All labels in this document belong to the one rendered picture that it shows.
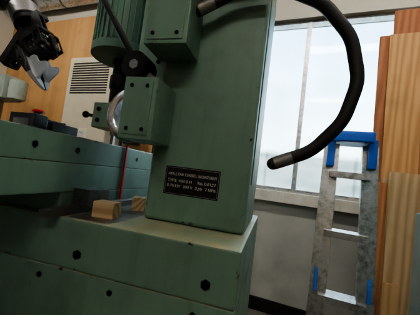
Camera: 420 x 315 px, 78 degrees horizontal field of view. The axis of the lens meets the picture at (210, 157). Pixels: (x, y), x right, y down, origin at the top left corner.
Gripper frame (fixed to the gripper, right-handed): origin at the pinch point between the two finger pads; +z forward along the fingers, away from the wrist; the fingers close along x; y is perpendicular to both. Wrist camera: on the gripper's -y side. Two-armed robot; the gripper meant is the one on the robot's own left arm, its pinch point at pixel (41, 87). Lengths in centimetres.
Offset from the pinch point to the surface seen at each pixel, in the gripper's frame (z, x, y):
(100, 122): 14.2, 5.1, 9.8
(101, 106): 10.3, 5.2, 11.7
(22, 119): 8.6, -4.0, -4.6
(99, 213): 39.0, -9.3, 11.8
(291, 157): 44, -4, 50
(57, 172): 28.9, -13.2, 8.9
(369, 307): 102, 57, 57
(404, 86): 26, 119, 136
